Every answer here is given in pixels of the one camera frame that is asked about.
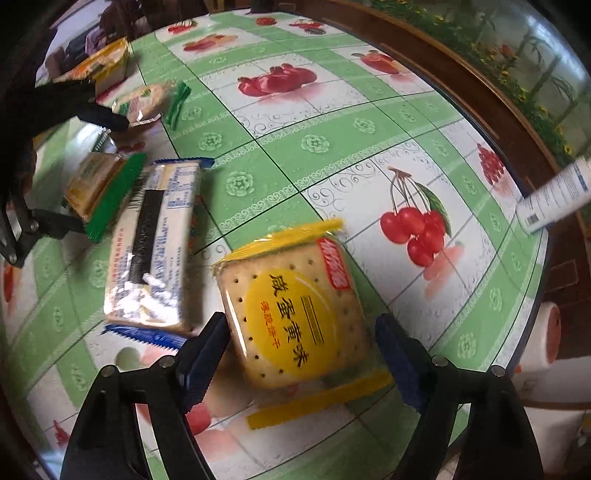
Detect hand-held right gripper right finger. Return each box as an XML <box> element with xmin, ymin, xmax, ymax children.
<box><xmin>374</xmin><ymin>313</ymin><xmax>546</xmax><ymax>480</ymax></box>

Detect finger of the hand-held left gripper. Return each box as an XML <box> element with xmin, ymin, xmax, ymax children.
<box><xmin>39</xmin><ymin>78</ymin><xmax>131</xmax><ymax>132</ymax></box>
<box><xmin>0</xmin><ymin>185</ymin><xmax>88</xmax><ymax>268</ymax></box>

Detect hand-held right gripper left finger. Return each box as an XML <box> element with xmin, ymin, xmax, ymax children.
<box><xmin>60</xmin><ymin>311</ymin><xmax>230</xmax><ymax>480</ymax></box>

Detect green-ended cracker packet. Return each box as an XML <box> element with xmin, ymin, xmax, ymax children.
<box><xmin>111</xmin><ymin>80</ymin><xmax>192</xmax><ymax>130</ymax></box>

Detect yellow cardboard box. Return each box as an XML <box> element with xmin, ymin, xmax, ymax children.
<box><xmin>58</xmin><ymin>37</ymin><xmax>131</xmax><ymax>93</ymax></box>

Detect small green-edged snack packet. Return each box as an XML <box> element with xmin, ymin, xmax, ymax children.
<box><xmin>64</xmin><ymin>152</ymin><xmax>147</xmax><ymax>243</ymax></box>

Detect blue-ended cracker packet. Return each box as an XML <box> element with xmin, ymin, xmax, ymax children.
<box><xmin>102</xmin><ymin>157</ymin><xmax>215</xmax><ymax>352</ymax></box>

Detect yellow-ended cracker packet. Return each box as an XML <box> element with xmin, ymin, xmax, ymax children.
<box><xmin>211</xmin><ymin>219</ymin><xmax>393</xmax><ymax>430</ymax></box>

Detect white stool with red top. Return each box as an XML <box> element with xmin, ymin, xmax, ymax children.
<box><xmin>510</xmin><ymin>300</ymin><xmax>591</xmax><ymax>416</ymax></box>

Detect white spray bottle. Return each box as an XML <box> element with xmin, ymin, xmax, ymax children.
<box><xmin>516</xmin><ymin>156</ymin><xmax>591</xmax><ymax>234</ymax></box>

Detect flower painted glass panel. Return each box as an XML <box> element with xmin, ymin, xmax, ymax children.
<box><xmin>369</xmin><ymin>0</ymin><xmax>591</xmax><ymax>167</ymax></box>

